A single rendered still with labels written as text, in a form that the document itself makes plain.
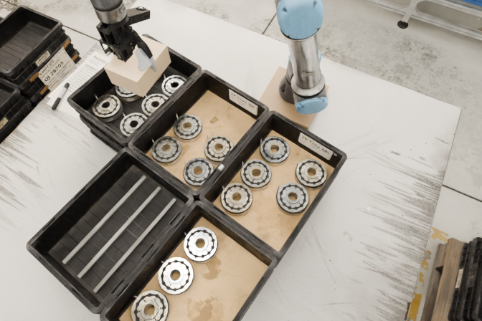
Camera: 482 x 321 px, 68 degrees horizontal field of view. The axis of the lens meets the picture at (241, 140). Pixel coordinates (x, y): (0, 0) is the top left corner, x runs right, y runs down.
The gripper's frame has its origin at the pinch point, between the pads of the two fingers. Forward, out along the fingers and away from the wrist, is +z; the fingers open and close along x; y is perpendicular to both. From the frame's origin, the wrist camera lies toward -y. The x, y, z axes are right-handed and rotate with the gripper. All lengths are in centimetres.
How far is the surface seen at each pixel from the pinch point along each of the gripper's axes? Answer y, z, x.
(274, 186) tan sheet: 8, 27, 52
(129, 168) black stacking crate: 24.6, 26.4, 5.4
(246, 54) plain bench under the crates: -50, 40, 13
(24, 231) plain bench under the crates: 58, 39, -20
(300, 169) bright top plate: 0, 24, 58
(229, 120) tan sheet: -8.0, 26.8, 27.0
